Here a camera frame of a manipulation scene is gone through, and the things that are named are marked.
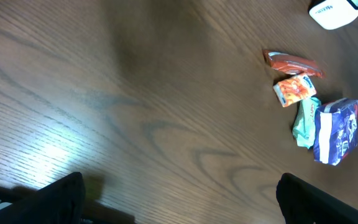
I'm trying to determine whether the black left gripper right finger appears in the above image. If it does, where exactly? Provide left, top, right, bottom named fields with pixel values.
left=276, top=173, right=358, bottom=224

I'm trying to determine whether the pink purple snack bag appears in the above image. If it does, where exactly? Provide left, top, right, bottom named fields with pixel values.
left=313, top=98, right=358, bottom=166

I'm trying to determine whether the orange snack bar wrapper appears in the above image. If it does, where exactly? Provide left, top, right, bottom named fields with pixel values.
left=262, top=50, right=324, bottom=78

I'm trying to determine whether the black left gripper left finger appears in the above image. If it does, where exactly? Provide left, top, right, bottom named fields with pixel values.
left=0, top=172, right=85, bottom=224

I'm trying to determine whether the green wet wipes packet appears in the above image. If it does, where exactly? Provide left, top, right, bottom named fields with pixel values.
left=292, top=97, right=321, bottom=149

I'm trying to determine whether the orange Kleenex tissue pack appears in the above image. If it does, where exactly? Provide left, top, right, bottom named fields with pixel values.
left=273, top=74, right=316, bottom=107

